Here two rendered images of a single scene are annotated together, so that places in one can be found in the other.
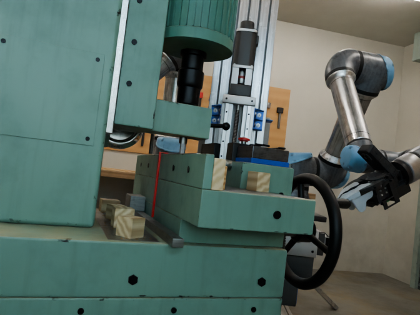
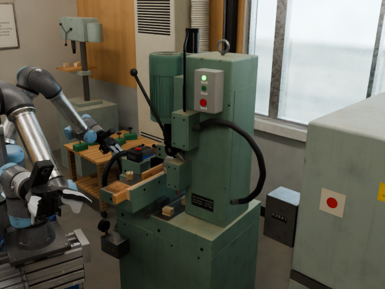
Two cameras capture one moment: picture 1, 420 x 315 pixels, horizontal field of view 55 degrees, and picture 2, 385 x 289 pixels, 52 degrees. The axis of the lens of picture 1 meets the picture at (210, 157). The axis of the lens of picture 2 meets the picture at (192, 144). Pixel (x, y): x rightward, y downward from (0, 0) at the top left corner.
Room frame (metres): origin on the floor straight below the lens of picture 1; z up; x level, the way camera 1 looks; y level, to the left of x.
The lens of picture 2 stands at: (1.81, 1.63, 1.72)
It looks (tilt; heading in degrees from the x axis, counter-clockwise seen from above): 20 degrees down; 236
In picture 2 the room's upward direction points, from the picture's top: 1 degrees clockwise
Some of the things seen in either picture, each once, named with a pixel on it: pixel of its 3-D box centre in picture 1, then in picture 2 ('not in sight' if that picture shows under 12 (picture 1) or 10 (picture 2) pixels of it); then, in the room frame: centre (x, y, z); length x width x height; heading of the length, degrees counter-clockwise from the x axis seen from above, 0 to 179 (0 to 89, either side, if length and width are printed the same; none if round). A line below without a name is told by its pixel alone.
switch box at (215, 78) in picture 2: not in sight; (208, 90); (0.93, 0.41, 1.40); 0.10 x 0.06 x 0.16; 110
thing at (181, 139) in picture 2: not in sight; (185, 129); (0.98, 0.32, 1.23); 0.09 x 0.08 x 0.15; 110
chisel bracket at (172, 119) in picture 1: (176, 124); (172, 153); (0.90, 0.08, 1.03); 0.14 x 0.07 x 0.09; 110
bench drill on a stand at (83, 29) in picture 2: not in sight; (87, 96); (0.50, -2.35, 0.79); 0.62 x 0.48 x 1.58; 101
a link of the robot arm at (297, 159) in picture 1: (297, 168); (11, 160); (1.56, -0.34, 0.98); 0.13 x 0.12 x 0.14; 103
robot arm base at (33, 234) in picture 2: not in sight; (34, 228); (1.58, 0.16, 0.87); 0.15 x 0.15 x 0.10
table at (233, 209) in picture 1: (219, 197); (152, 176); (0.95, -0.03, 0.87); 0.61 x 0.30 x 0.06; 20
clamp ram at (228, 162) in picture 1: (220, 164); (153, 162); (0.95, -0.03, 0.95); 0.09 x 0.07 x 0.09; 20
